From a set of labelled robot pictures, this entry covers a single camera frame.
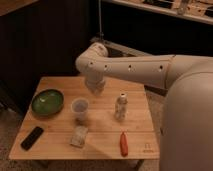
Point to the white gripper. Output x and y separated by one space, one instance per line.
95 88

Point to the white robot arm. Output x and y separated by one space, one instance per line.
186 141

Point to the clear plastic cup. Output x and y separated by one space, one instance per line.
79 108

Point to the small plastic bottle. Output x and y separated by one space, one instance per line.
121 107

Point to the wooden low table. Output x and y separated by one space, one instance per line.
104 130

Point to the green ceramic bowl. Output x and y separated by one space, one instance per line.
47 102

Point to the clear snack packet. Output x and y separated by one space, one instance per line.
79 136

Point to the orange carrot toy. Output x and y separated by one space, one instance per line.
123 145

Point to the black remote control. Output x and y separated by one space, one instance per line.
32 137

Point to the vertical metal pole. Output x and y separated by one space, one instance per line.
100 20

